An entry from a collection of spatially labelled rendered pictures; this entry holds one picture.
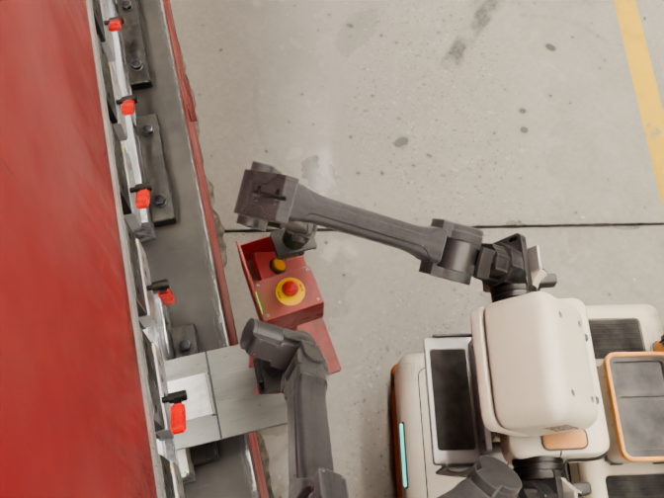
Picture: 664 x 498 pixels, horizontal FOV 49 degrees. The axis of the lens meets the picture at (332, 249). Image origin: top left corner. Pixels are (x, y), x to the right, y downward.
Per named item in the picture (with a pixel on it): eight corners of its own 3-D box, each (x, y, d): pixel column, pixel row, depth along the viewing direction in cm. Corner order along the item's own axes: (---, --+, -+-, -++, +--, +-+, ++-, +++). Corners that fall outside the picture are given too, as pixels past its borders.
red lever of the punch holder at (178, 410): (187, 424, 113) (185, 386, 121) (160, 431, 112) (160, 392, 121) (189, 433, 114) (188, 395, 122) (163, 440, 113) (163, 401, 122)
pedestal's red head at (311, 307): (323, 317, 189) (324, 293, 173) (264, 337, 187) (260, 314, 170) (298, 250, 197) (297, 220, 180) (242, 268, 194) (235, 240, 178)
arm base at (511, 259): (534, 292, 135) (525, 233, 139) (505, 284, 130) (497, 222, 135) (497, 305, 141) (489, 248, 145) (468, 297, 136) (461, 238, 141)
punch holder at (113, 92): (129, 144, 149) (109, 97, 134) (87, 152, 148) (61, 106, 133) (120, 85, 155) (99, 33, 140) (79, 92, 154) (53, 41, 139)
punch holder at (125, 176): (143, 231, 141) (123, 191, 126) (99, 240, 140) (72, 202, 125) (132, 165, 147) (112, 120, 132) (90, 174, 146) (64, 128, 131)
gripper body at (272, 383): (261, 394, 135) (280, 381, 130) (252, 342, 139) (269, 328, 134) (291, 391, 139) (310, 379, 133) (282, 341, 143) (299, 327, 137)
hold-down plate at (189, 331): (219, 459, 154) (217, 457, 151) (194, 466, 153) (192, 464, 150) (196, 326, 165) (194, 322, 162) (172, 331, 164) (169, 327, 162)
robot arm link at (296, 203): (254, 223, 113) (271, 161, 113) (226, 219, 125) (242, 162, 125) (479, 287, 132) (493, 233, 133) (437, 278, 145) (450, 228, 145)
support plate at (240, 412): (307, 418, 146) (307, 417, 145) (176, 451, 143) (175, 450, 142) (289, 334, 153) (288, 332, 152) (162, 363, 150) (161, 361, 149)
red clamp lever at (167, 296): (178, 304, 138) (169, 286, 129) (156, 309, 138) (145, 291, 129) (177, 295, 139) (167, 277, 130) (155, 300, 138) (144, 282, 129)
